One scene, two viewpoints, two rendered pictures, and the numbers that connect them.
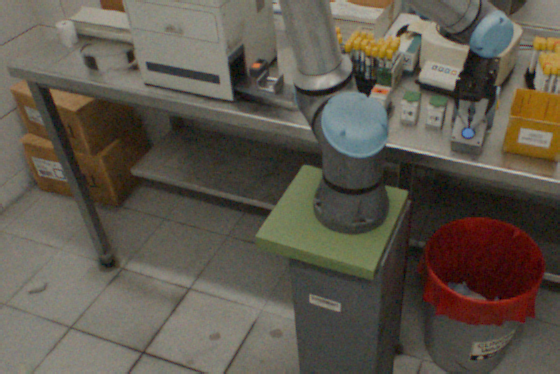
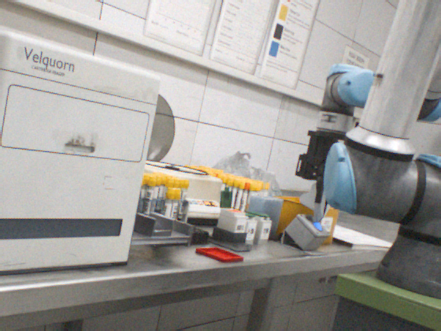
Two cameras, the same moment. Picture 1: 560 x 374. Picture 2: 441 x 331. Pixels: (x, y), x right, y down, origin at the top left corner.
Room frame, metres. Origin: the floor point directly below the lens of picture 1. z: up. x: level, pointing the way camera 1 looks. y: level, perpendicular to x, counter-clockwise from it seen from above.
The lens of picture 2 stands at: (0.97, 1.12, 1.10)
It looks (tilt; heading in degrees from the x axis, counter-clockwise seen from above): 7 degrees down; 290
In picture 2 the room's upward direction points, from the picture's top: 11 degrees clockwise
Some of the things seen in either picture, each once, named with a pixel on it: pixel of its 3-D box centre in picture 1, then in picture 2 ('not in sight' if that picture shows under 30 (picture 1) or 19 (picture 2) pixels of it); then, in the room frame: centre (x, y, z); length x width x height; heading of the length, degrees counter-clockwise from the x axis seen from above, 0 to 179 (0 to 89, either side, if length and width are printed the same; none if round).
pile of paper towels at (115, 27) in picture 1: (107, 24); not in sight; (1.73, 0.75, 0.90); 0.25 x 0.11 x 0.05; 70
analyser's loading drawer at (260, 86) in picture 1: (262, 84); (141, 229); (1.33, 0.22, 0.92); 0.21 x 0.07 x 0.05; 70
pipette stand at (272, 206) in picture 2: (475, 105); (263, 217); (1.22, -0.31, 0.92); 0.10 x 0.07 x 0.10; 73
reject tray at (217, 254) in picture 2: not in sight; (220, 254); (1.23, 0.05, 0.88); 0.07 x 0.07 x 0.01; 70
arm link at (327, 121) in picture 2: not in sight; (333, 124); (1.10, -0.28, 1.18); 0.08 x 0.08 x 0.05
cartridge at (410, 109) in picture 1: (410, 107); (242, 228); (1.24, -0.16, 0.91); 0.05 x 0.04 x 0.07; 160
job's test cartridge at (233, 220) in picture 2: (380, 101); (231, 225); (1.24, -0.08, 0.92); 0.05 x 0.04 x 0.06; 158
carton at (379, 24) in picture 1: (351, 18); not in sight; (1.66, -0.01, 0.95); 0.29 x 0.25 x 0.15; 160
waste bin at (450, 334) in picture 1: (471, 301); not in sight; (1.18, -0.40, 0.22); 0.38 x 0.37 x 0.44; 70
